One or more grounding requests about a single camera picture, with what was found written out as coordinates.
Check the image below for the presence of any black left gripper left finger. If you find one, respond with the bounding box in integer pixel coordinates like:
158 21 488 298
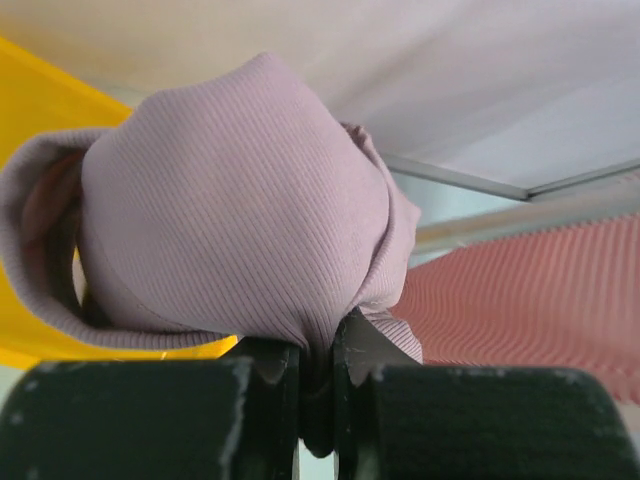
1 339 300 479

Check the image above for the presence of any yellow plastic tray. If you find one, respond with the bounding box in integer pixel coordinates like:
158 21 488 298
1 40 237 370

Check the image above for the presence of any red white striped tank top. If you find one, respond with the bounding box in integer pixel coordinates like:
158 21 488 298
394 215 639 404

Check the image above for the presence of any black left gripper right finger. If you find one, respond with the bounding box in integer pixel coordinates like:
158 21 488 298
333 311 639 479

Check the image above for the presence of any pale pink tank top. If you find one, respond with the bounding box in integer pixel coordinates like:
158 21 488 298
0 51 425 459

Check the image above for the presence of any white metal clothes rack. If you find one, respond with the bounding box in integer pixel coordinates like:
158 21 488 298
413 184 639 255

